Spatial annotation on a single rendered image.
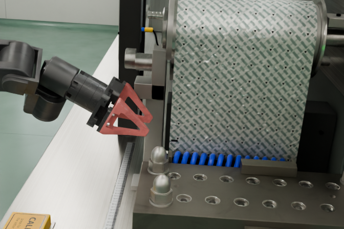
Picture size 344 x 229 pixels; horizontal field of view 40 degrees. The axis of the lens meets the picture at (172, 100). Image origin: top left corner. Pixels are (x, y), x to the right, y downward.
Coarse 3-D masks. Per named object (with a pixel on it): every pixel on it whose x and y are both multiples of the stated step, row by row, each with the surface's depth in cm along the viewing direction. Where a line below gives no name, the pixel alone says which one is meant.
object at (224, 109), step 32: (192, 64) 82; (224, 64) 82; (192, 96) 84; (224, 96) 84; (256, 96) 84; (288, 96) 84; (192, 128) 87; (224, 128) 86; (256, 128) 86; (288, 128) 86; (288, 160) 88
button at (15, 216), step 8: (16, 216) 85; (24, 216) 85; (32, 216) 85; (40, 216) 86; (48, 216) 86; (8, 224) 83; (16, 224) 83; (24, 224) 83; (32, 224) 83; (40, 224) 83; (48, 224) 85
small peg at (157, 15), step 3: (150, 12) 85; (153, 12) 85; (156, 12) 86; (159, 12) 86; (162, 12) 85; (147, 15) 85; (150, 15) 85; (153, 15) 85; (156, 15) 85; (159, 15) 85; (162, 15) 85; (150, 18) 86; (153, 18) 86; (156, 18) 86; (159, 18) 86; (162, 18) 86
